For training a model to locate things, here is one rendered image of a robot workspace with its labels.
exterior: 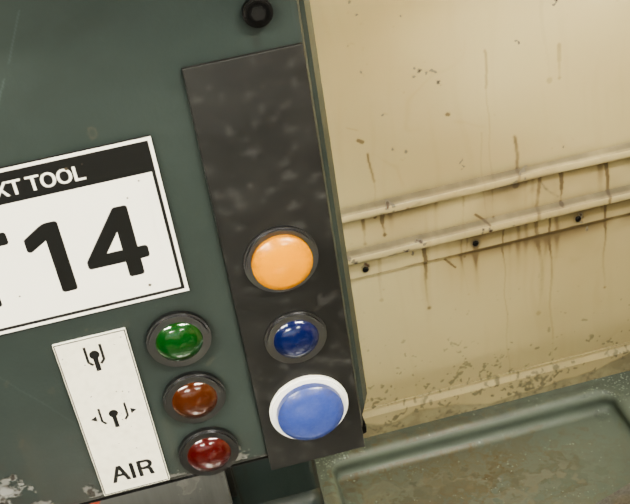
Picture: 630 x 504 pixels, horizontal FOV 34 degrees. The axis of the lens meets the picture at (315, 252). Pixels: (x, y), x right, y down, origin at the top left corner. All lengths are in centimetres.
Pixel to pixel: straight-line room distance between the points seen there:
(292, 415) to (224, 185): 11
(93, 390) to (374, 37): 113
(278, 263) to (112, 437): 11
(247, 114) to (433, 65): 118
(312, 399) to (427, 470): 144
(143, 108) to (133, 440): 16
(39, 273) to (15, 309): 2
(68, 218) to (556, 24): 127
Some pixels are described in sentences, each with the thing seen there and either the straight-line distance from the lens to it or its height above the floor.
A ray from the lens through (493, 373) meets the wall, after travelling 191.
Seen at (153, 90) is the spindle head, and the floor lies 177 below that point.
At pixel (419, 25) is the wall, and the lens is 153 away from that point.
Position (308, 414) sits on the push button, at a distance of 46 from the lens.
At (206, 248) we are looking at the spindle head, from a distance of 41.
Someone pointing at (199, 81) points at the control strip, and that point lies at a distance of 38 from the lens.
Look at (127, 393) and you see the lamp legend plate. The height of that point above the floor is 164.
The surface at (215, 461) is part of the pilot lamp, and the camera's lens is 47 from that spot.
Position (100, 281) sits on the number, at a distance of 41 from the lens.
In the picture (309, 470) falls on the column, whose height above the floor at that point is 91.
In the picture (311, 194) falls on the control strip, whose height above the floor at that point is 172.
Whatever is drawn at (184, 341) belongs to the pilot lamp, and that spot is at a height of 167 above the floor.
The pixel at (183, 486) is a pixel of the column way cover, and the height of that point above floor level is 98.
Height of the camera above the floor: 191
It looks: 32 degrees down
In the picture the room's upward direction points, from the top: 9 degrees counter-clockwise
